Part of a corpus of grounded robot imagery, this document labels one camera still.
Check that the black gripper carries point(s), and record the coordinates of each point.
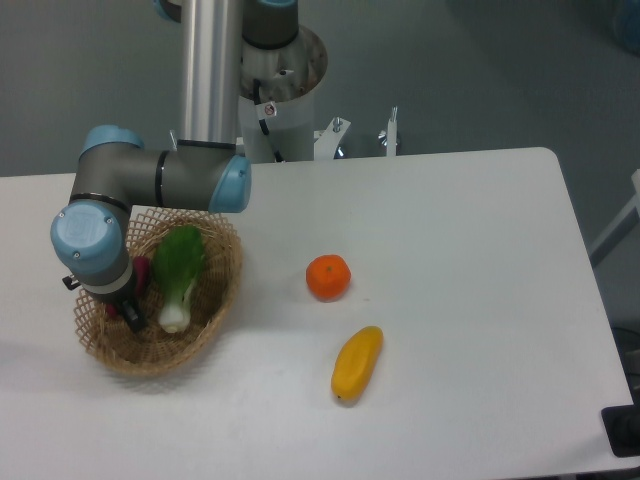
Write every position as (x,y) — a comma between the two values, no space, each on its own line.
(120,293)

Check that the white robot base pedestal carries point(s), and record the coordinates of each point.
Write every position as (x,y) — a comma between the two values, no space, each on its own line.
(277,98)

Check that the yellow mango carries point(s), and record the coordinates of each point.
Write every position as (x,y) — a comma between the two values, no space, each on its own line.
(355,363)

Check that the black box at table edge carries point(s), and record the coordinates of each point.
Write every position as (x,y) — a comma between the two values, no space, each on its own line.
(622,429)

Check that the green bok choy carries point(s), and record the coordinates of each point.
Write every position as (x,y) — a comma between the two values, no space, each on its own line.
(177,265)

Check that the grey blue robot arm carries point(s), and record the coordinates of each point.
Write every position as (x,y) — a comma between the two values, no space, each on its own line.
(202,172)

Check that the purple sweet potato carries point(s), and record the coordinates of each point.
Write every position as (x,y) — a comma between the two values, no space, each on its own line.
(142,269)

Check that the white metal mounting frame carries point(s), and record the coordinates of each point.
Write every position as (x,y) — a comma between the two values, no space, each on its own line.
(330,141)

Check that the orange tangerine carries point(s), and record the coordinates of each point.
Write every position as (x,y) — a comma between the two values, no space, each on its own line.
(328,277)

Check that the woven wicker basket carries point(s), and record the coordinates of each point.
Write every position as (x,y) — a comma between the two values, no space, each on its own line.
(152,351)

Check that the white frame at right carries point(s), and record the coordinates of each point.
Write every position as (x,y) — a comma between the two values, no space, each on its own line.
(618,228)

